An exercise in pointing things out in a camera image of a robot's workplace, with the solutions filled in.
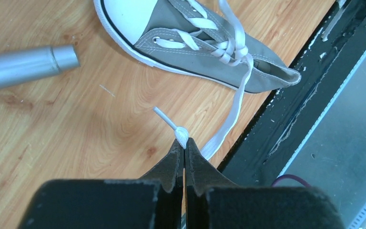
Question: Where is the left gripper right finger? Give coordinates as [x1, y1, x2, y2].
[184, 138, 344, 229]

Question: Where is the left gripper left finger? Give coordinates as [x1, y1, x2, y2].
[18, 141, 184, 229]

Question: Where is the white shoelace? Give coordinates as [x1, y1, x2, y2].
[153, 0, 254, 160]

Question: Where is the grey canvas sneaker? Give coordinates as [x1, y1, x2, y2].
[94, 0, 301, 94]

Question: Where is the silver microphone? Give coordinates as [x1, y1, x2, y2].
[0, 45, 80, 89]

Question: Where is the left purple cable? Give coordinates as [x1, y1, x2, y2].
[271, 174, 312, 187]

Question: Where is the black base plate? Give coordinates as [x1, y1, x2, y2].
[218, 0, 366, 186]

